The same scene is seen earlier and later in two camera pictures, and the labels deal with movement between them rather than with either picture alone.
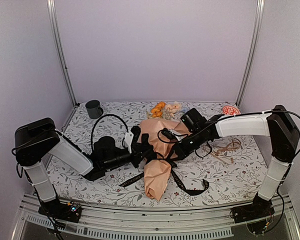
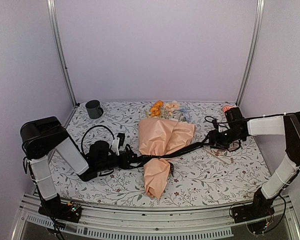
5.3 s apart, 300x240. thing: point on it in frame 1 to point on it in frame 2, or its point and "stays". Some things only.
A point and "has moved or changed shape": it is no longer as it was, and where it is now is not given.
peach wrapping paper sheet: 156,170 stays
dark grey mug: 94,108 stays
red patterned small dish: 230,110 stays
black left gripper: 138,154 to 125,162
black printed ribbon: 173,168 has moved or changed shape
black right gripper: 180,152 to 215,138
